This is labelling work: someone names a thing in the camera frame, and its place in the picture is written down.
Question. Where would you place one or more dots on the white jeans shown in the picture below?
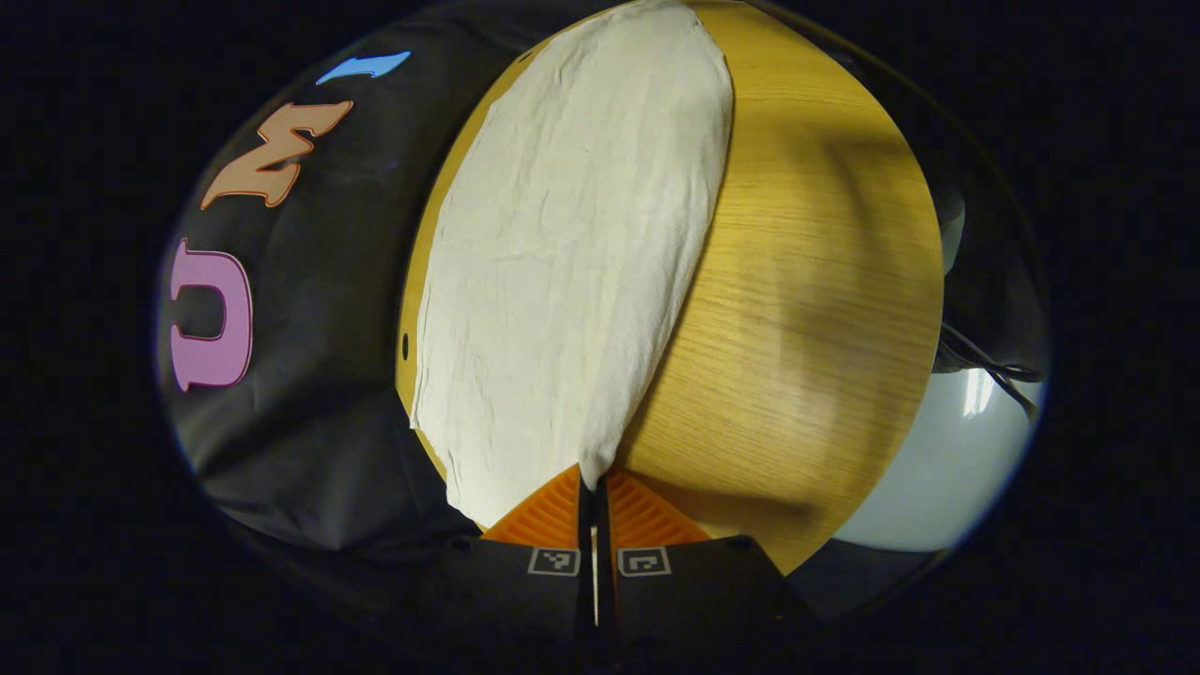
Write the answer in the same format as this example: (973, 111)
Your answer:
(562, 262)

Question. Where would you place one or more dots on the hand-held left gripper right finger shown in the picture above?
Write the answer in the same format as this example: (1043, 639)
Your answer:
(694, 600)

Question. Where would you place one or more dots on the black backdrop cloth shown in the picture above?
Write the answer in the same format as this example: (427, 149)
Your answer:
(328, 356)

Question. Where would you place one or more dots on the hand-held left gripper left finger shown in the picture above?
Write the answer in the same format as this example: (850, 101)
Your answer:
(525, 600)

